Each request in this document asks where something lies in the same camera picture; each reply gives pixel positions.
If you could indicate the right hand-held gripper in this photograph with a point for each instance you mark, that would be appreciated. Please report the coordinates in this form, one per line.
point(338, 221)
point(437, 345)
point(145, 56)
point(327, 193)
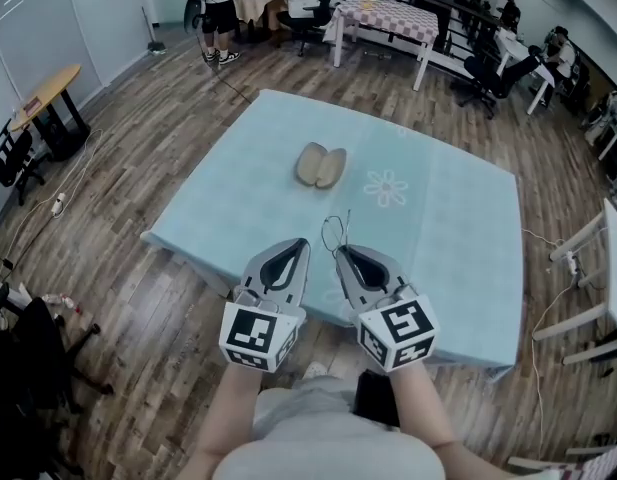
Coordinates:
point(400, 328)

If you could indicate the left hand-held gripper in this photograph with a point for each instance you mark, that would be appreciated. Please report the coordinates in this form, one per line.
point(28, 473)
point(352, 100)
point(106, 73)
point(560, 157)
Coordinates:
point(260, 333)

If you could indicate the tan glasses case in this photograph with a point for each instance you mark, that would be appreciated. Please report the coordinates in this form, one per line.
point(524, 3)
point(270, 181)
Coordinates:
point(310, 165)

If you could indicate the person's left forearm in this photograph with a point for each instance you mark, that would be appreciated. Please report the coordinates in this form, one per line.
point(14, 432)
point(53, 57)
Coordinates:
point(223, 413)

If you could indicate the person's right forearm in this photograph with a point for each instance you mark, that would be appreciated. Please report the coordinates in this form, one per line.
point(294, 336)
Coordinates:
point(428, 413)

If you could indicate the light blue flowered tablecloth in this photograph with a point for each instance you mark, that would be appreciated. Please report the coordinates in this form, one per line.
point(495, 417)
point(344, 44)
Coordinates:
point(428, 228)

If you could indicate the person's white shoe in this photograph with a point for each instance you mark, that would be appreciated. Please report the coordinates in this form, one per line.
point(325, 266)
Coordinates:
point(315, 369)

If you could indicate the person's light grey trousers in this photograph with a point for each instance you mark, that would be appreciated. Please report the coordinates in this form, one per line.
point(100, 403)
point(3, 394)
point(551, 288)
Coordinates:
point(298, 398)

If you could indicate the black waist pouch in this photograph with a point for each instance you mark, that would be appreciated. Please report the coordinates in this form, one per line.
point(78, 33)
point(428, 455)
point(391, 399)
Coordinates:
point(377, 398)

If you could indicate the person's light grey shirt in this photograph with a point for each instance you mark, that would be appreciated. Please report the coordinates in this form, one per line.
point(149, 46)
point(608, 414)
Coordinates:
point(328, 453)

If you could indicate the white power strip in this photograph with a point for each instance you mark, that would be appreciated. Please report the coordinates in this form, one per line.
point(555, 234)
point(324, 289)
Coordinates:
point(59, 204)
point(570, 263)

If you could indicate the plastic bottle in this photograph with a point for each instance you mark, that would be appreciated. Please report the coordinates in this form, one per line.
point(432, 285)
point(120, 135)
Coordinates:
point(60, 302)

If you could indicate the white desk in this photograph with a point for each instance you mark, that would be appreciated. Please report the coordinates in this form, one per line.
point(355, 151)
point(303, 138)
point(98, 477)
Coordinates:
point(525, 55)
point(615, 268)

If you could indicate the table with checkered cloth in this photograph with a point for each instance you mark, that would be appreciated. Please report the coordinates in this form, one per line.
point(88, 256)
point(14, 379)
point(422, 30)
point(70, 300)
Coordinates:
point(388, 18)

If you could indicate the broom with dustpan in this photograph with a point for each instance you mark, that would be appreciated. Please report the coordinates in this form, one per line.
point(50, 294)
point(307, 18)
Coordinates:
point(155, 45)

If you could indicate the table with beige cloth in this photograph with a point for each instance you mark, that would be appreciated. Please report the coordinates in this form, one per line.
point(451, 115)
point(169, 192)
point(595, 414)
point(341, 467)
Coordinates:
point(253, 10)

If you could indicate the black metal railing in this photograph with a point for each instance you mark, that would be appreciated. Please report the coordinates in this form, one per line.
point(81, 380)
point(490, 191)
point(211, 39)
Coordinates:
point(438, 3)

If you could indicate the round wooden table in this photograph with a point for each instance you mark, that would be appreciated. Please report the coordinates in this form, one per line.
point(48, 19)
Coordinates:
point(50, 93)

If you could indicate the red checkered cloth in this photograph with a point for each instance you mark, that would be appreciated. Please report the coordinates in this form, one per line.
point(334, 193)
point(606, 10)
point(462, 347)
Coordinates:
point(598, 465)

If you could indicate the small red book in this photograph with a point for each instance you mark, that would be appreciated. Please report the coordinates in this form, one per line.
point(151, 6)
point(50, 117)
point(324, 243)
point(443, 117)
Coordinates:
point(32, 106)

